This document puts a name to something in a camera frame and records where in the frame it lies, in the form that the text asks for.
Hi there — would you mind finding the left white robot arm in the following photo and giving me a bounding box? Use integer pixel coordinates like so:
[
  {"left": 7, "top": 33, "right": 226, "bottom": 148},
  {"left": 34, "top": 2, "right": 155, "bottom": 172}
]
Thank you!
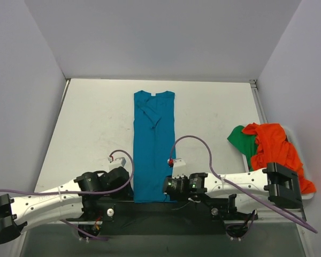
[{"left": 0, "top": 167, "right": 132, "bottom": 244}]

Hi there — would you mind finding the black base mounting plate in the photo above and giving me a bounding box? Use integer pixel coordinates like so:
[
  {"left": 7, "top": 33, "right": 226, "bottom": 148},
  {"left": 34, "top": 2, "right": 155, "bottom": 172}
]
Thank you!
[{"left": 67, "top": 194, "right": 258, "bottom": 237}]

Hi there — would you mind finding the blue t-shirt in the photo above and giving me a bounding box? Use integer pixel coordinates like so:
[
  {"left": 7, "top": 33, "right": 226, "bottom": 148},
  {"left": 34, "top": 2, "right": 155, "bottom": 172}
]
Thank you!
[{"left": 133, "top": 90, "right": 176, "bottom": 203}]

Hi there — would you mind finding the white laundry bin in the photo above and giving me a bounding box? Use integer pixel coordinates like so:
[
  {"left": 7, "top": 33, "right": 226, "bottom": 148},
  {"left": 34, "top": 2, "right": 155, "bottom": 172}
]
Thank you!
[{"left": 283, "top": 125, "right": 316, "bottom": 201}]

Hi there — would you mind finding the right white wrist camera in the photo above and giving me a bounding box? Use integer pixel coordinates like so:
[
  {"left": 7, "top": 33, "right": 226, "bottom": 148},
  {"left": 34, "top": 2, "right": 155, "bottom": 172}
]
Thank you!
[{"left": 167, "top": 158, "right": 187, "bottom": 178}]

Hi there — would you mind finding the orange t-shirt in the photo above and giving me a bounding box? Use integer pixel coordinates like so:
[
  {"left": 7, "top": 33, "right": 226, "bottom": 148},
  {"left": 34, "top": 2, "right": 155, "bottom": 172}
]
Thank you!
[{"left": 242, "top": 123, "right": 317, "bottom": 195}]

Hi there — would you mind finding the green t-shirt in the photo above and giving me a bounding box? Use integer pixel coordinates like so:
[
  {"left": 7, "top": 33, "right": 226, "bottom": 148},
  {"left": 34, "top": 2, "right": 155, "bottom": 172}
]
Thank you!
[{"left": 227, "top": 125, "right": 258, "bottom": 171}]

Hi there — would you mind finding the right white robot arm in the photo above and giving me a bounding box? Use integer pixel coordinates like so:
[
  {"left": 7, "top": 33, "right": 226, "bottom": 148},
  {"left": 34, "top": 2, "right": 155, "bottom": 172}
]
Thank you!
[{"left": 163, "top": 159, "right": 303, "bottom": 209}]

